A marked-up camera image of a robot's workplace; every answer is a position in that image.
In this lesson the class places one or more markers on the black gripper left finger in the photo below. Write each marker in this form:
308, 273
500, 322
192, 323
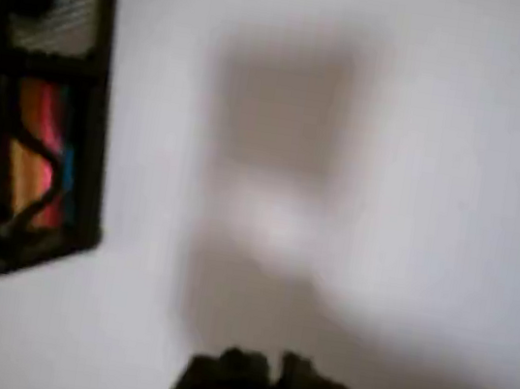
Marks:
222, 384

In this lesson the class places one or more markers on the black mesh desk organizer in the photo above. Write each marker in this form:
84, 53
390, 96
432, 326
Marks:
91, 179

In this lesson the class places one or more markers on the colourful sticky flags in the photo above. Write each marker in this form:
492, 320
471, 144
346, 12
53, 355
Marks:
29, 179

